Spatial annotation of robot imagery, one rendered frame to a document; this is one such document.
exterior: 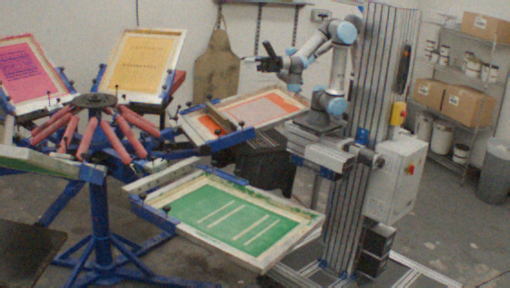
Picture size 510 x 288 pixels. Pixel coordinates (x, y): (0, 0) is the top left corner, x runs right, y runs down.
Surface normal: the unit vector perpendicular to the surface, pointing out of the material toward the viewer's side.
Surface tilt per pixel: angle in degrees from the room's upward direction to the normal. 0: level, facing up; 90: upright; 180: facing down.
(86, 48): 90
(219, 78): 89
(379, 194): 90
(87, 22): 90
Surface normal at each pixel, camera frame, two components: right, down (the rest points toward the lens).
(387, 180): -0.69, 0.22
